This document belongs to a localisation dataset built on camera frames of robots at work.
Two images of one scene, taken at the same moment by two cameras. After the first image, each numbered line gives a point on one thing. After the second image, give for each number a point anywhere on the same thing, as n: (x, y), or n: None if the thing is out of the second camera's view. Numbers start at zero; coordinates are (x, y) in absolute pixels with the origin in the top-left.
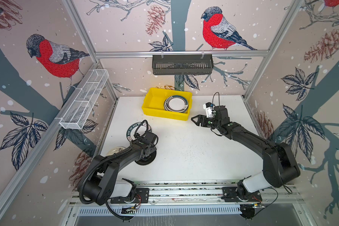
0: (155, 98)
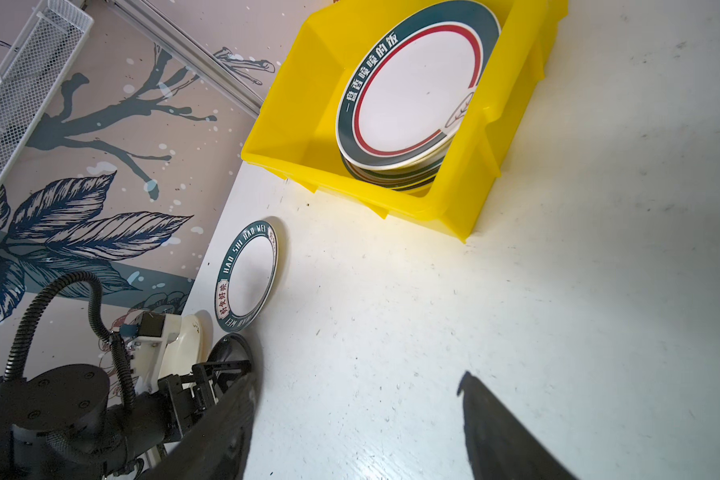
0: (295, 134)
